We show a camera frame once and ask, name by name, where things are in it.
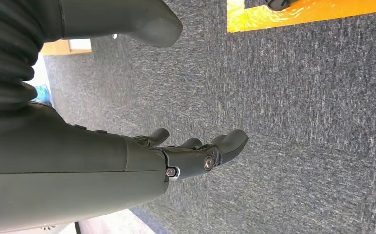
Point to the yellow floor tape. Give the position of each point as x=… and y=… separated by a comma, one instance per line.
x=304, y=16

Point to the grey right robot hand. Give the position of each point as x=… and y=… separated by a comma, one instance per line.
x=62, y=168

